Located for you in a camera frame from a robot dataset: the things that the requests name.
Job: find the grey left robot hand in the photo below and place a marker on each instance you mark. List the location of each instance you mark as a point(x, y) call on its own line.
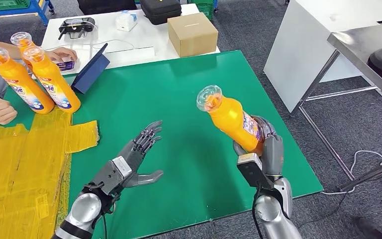
point(133, 155)

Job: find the person's left hand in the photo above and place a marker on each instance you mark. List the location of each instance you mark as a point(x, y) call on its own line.
point(60, 53)

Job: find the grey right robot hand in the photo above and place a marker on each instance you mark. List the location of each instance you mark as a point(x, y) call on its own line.
point(273, 155)

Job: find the black smartphone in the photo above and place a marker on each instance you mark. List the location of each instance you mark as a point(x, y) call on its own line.
point(66, 66)

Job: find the orange detergent bottle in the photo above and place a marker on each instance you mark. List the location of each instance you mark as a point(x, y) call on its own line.
point(230, 122)
point(26, 89)
point(57, 89)
point(20, 38)

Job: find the person's left forearm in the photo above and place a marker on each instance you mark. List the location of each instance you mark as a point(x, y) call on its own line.
point(42, 51)

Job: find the black antenna controller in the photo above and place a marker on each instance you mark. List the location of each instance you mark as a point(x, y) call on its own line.
point(77, 25)

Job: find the blue tablet folio case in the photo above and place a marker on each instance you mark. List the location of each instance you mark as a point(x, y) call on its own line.
point(92, 73)

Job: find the blue cart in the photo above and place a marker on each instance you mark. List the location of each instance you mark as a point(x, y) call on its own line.
point(42, 8)

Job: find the black bag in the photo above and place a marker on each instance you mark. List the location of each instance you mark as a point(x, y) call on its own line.
point(105, 6)

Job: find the white tissue pack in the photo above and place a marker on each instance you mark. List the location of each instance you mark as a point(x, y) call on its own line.
point(125, 21)

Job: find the green plastic crate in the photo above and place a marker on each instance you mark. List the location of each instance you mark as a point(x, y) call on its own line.
point(8, 4)
point(207, 9)

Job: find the green table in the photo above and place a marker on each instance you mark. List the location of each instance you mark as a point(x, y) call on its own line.
point(177, 82)

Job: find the white rectangular table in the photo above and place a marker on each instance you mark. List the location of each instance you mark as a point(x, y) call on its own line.
point(151, 36)

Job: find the dark metal bar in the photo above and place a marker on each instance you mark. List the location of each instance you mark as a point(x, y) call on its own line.
point(372, 176)

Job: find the white table with metal legs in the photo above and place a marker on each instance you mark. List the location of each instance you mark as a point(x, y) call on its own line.
point(299, 56)

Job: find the black hard carrying case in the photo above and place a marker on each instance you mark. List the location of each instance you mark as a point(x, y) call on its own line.
point(161, 11)

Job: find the brown cardboard box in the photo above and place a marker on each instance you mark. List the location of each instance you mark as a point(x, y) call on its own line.
point(193, 35)

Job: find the stainless steel table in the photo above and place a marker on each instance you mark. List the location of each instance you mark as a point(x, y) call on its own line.
point(355, 43)

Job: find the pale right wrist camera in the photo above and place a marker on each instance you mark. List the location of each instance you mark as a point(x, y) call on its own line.
point(253, 173)

